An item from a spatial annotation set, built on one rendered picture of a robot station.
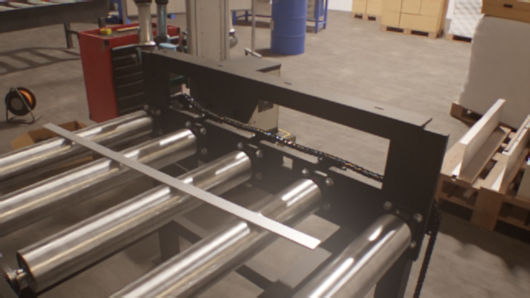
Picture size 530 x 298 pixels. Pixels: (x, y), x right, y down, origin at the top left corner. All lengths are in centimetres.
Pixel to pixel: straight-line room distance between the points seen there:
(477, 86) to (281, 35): 334
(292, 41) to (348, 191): 567
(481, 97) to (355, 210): 347
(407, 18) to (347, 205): 838
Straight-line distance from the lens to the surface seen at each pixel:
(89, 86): 385
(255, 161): 152
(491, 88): 466
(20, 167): 167
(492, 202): 294
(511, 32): 449
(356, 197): 135
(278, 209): 120
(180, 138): 164
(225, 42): 316
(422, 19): 953
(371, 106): 126
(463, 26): 946
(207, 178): 136
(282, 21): 687
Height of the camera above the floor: 158
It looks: 27 degrees down
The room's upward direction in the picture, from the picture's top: 1 degrees clockwise
